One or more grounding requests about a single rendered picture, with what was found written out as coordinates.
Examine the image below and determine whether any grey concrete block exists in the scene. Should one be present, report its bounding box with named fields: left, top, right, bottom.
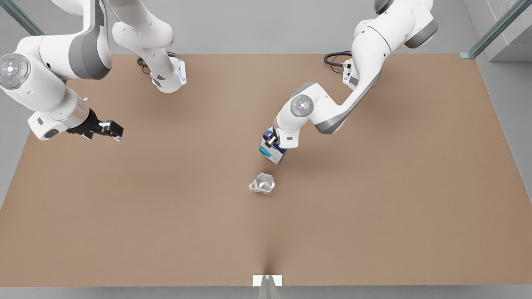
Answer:
left=463, top=0, right=532, bottom=63

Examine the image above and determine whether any black cable loop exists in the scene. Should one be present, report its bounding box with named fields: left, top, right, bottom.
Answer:
left=136, top=51, right=178, bottom=76
left=324, top=51, right=353, bottom=75

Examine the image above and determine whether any silver frame post with white foot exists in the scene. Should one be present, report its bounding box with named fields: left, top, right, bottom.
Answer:
left=252, top=274, right=283, bottom=299

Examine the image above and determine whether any blue and white carton box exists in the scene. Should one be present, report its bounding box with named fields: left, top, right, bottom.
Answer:
left=260, top=125, right=288, bottom=166

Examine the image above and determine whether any white faceted cup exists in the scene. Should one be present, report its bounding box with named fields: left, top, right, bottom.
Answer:
left=249, top=173, right=276, bottom=196

